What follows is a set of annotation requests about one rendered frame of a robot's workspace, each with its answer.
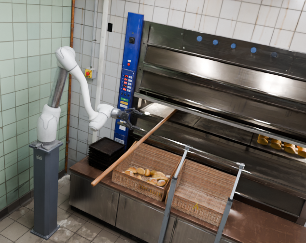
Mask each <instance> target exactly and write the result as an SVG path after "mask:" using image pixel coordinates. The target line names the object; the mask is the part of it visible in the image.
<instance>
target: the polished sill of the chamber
mask: <svg viewBox="0 0 306 243"><path fill-rule="evenodd" d="M139 112H140V113H143V114H142V115H139V114H137V115H139V116H142V117H145V118H148V119H151V120H154V121H157V122H161V121H162V120H163V119H164V118H163V117H160V116H157V115H154V114H151V113H148V112H145V111H142V110H139ZM164 124H167V125H170V126H173V127H176V128H179V129H182V130H185V131H188V132H191V133H194V134H197V135H201V136H204V137H207V138H210V139H213V140H216V141H219V142H222V143H225V144H228V145H231V146H234V147H237V148H240V149H244V150H247V151H250V152H253V153H256V154H259V155H262V156H265V157H268V158H271V159H274V160H277V161H280V162H284V163H287V164H290V165H293V166H296V167H299V168H302V169H305V170H306V163H305V162H301V161H298V160H295V159H292V158H289V157H286V156H283V155H279V154H276V153H273V152H270V151H267V150H264V149H261V148H257V147H254V146H251V145H248V144H245V143H242V142H239V141H235V140H232V139H230V138H226V137H223V136H220V135H217V134H213V133H210V132H207V131H204V130H201V129H198V128H195V127H191V126H189V125H186V124H183V123H179V122H176V121H173V120H169V119H168V120H166V121H165V122H164Z"/></svg>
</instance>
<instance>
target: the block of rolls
mask: <svg viewBox="0 0 306 243"><path fill-rule="evenodd" d="M268 138H269V137H267V136H264V135H260V134H259V136H258V140H257V142H258V143H259V144H262V145H267V144H268ZM271 139H272V140H271V144H270V147H272V148H274V149H281V142H282V141H280V140H277V139H273V138H271ZM284 144H285V145H284V147H285V148H284V151H285V152H287V153H291V154H294V153H295V145H293V144H290V143H286V142H284ZM297 147H298V155H299V156H301V157H304V158H306V148H303V147H300V146H297Z"/></svg>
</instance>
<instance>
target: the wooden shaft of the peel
mask: <svg viewBox="0 0 306 243"><path fill-rule="evenodd" d="M177 110H178V109H174V110H173V111H172V112H171V113H170V114H169V115H168V116H166V117H165V118H164V119H163V120H162V121H161V122H160V123H158V124H157V125H156V126H155V127H154V128H153V129H152V130H150V131H149V132H148V133H147V134H146V135H145V136H144V137H143V138H142V139H141V140H140V141H138V142H137V143H136V144H135V145H134V146H133V147H132V148H130V149H129V150H128V151H127V152H126V153H125V154H124V155H122V156H121V157H120V158H119V159H118V160H117V161H116V162H114V163H113V164H112V165H111V166H110V167H109V168H108V169H106V170H105V171H104V172H103V173H102V174H101V175H100V176H98V177H97V178H96V179H95V180H94V181H93V182H92V183H91V186H93V187H94V186H95V185H96V184H97V183H98V182H100V181H101V180H102V179H103V178H104V177H105V176H106V175H107V174H108V173H109V172H111V171H112V170H113V169H114V168H115V167H116V166H117V165H118V164H119V163H120V162H122V161H123V160H124V159H125V158H126V157H127V156H128V155H129V154H130V153H131V152H132V151H134V150H135V149H136V148H137V147H138V146H139V145H140V144H141V143H142V142H143V141H145V140H146V139H147V138H148V137H149V136H150V135H151V134H152V133H153V132H154V131H155V130H157V129H158V128H159V127H160V126H161V125H162V124H163V123H164V122H165V121H166V120H168V119H169V118H170V117H171V116H172V115H173V114H174V113H175V112H176V111H177Z"/></svg>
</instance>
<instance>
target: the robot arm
mask: <svg viewBox="0 0 306 243"><path fill-rule="evenodd" d="M55 56H56V59H57V61H56V64H57V69H56V74H55V77H54V81H53V85H52V89H51V92H50V96H49V100H48V103H47V104H45V105H44V107H43V110H42V113H41V115H40V117H39V118H38V120H37V141H35V142H32V143H31V145H33V146H35V149H39V148H42V149H45V150H46V151H49V150H50V149H51V148H53V147H55V146H56V145H58V144H61V141H58V140H56V130H57V124H58V121H59V117H60V112H61V108H60V107H59V104H60V100H61V97H62V94H63V90H64V86H65V83H66V79H67V76H68V73H69V74H71V75H72V76H73V77H74V78H75V79H76V80H77V81H78V82H79V84H80V87H81V91H82V96H83V103H84V108H85V110H86V113H87V114H88V116H89V122H90V123H89V128H90V130H91V131H94V132H96V131H99V130H100V129H101V128H102V127H103V126H104V125H105V123H106V122H107V120H108V119H109V118H110V117H112V118H115V119H121V120H123V124H124V125H125V126H127V127H128V128H129V129H130V130H131V129H132V128H133V129H140V127H137V126H134V125H132V124H131V123H130V121H129V114H131V113H133V112H134V113H136V114H139V115H142V114H143V113H140V112H139V111H137V110H135V108H129V109H124V111H121V110H120V109H117V108H114V107H113V106H110V105H107V104H99V105H98V106H97V112H95V111H93V109H92V107H91V103H90V96H89V90H88V84H87V81H86V79H85V77H84V75H83V73H82V72H81V70H80V68H79V66H78V64H77V63H76V61H75V51H74V50H73V49H72V48H71V47H68V46H64V47H59V48H57V49H56V50H55ZM129 110H133V111H131V112H129V113H127V112H126V111H129ZM126 122H127V123H126Z"/></svg>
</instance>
